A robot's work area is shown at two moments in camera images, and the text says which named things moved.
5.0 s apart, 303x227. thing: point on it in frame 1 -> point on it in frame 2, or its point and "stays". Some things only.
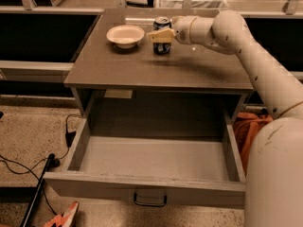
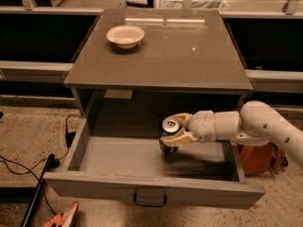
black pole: (38, 189) stays
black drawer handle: (150, 204) stays
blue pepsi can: (161, 24) -> (169, 127)
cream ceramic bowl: (125, 36) stays
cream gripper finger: (162, 36) -> (176, 141)
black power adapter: (69, 136) stays
